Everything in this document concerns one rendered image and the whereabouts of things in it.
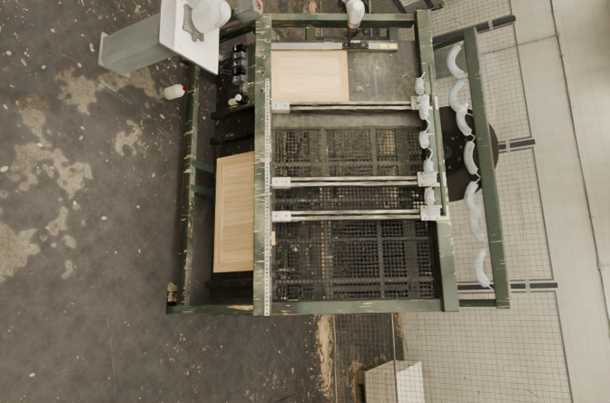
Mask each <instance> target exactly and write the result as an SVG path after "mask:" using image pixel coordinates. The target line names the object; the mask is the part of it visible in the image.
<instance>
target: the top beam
mask: <svg viewBox="0 0 610 403"><path fill-rule="evenodd" d="M414 33H415V43H416V53H417V63H418V78H420V77H421V76H422V74H423V73H424V72H425V74H424V75H423V77H422V78H421V80H423V81H424V83H423V86H424V89H425V91H424V93H423V94H421V95H424V94H425V95H427V96H429V94H430V93H431V91H430V82H429V73H428V66H429V65H432V73H433V82H434V91H435V96H438V90H437V81H436V72H435V63H434V55H433V45H432V36H431V27H430V19H429V10H416V13H415V23H414ZM421 95H420V96H421ZM428 114H429V116H428V118H427V120H428V121H429V122H430V124H429V123H428V122H427V120H426V119H425V120H422V122H423V131H426V130H427V133H428V141H429V145H428V148H429V149H428V148H425V152H426V160H428V159H429V157H430V155H431V154H432V153H433V154H432V156H431V158H430V160H431V161H432V162H433V169H434V172H438V157H437V147H436V138H435V128H434V119H433V110H428ZM437 118H438V136H439V145H440V154H441V162H442V172H445V177H446V169H445V161H444V152H443V142H442V133H441V125H440V116H439V107H438V110H437ZM429 125H430V126H429ZM428 126H429V128H428ZM427 128H428V129H427ZM430 149H431V150H432V151H433V152H432V151H431V150H430ZM431 190H433V191H434V199H435V201H434V203H433V204H434V205H442V202H441V192H440V186H432V189H431ZM444 190H445V199H446V205H448V212H449V204H448V187H447V178H446V186H444ZM432 231H433V241H434V251H435V260H436V270H437V280H438V297H439V298H440V299H441V303H442V311H441V312H459V302H458V285H457V275H456V267H455V258H454V249H453V240H452V231H451V222H450V214H449V221H432Z"/></svg>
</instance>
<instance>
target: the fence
mask: <svg viewBox="0 0 610 403"><path fill-rule="evenodd" d="M380 45H381V44H369V49H342V44H332V43H271V50H272V51H347V52H397V50H398V44H395V45H396V48H389V45H390V44H386V45H387V48H380Z"/></svg>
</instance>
